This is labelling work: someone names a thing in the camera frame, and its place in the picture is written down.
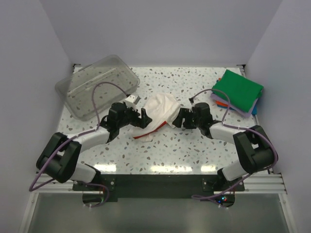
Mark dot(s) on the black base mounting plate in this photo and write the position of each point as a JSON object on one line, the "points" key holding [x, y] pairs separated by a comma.
{"points": [[111, 188]]}

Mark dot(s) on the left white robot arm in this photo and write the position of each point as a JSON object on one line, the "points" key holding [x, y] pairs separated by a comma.
{"points": [[59, 158]]}

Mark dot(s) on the white t shirt red print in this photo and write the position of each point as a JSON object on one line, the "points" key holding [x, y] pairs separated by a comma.
{"points": [[163, 109]]}

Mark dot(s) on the orange folded t shirt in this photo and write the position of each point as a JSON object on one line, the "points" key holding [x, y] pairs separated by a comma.
{"points": [[221, 102]]}

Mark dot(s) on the blue folded t shirt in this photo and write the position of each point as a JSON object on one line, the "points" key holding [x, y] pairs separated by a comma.
{"points": [[254, 108]]}

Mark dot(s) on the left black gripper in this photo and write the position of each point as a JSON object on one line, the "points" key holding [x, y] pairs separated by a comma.
{"points": [[141, 123]]}

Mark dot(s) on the clear plastic bin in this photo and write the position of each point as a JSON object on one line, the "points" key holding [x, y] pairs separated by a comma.
{"points": [[102, 83]]}

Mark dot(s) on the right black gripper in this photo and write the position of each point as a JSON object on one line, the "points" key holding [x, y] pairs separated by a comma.
{"points": [[184, 113]]}

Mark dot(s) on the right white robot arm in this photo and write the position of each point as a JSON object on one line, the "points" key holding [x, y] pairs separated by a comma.
{"points": [[254, 149]]}

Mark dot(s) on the green folded t shirt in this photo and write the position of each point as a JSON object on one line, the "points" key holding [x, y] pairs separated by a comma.
{"points": [[241, 91]]}

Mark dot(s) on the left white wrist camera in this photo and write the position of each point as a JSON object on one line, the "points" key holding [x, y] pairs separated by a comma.
{"points": [[132, 100]]}

